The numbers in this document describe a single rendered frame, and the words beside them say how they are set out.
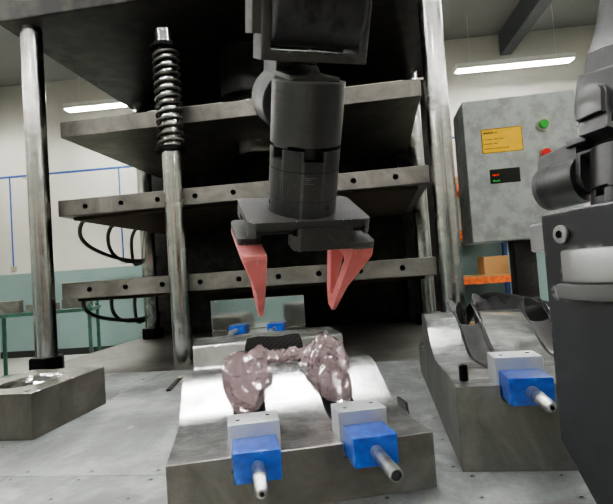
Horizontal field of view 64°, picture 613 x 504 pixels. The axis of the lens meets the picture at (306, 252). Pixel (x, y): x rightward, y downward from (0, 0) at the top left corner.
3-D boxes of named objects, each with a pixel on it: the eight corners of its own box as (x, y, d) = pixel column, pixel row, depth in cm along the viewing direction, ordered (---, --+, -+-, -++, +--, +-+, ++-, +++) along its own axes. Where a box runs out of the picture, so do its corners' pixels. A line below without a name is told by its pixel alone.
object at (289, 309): (308, 358, 135) (303, 294, 135) (213, 362, 139) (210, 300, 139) (326, 333, 184) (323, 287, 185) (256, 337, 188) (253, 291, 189)
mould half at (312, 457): (437, 487, 49) (428, 376, 49) (168, 526, 45) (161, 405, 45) (332, 381, 98) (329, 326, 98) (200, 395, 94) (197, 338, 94)
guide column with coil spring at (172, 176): (196, 488, 134) (169, 25, 140) (177, 488, 135) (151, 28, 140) (203, 480, 140) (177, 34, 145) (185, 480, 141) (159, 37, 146)
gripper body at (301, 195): (236, 218, 44) (236, 134, 41) (343, 214, 47) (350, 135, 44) (248, 245, 38) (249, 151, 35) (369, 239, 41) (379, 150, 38)
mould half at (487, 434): (735, 469, 48) (721, 331, 49) (462, 472, 52) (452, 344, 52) (553, 366, 98) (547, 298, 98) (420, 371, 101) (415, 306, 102)
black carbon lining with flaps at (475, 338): (631, 385, 55) (623, 301, 56) (483, 390, 57) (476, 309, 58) (533, 340, 90) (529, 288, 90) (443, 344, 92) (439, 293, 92)
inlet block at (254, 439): (296, 525, 38) (291, 454, 38) (231, 535, 37) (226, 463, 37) (279, 462, 51) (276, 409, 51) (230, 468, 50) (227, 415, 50)
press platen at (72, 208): (429, 182, 132) (428, 164, 133) (58, 217, 148) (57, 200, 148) (411, 212, 206) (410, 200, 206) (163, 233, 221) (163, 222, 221)
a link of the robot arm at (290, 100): (280, 65, 34) (357, 68, 35) (262, 60, 40) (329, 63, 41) (277, 163, 37) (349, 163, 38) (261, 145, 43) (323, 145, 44)
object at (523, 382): (585, 438, 42) (580, 375, 42) (524, 440, 43) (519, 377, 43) (536, 398, 55) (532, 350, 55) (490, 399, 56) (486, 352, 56)
